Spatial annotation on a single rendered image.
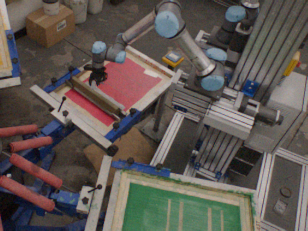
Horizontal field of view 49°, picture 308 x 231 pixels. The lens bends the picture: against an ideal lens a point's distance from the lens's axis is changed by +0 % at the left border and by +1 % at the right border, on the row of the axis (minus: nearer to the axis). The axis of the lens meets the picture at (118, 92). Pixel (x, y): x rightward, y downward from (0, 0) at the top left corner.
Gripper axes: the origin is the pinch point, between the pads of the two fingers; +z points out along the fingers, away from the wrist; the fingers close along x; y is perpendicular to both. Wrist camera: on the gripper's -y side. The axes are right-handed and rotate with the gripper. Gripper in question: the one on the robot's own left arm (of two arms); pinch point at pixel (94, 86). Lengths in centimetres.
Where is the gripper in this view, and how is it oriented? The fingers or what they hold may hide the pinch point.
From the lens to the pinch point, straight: 211.7
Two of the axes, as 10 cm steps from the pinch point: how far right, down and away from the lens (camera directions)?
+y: 7.6, 5.2, -3.9
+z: -0.9, 6.8, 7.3
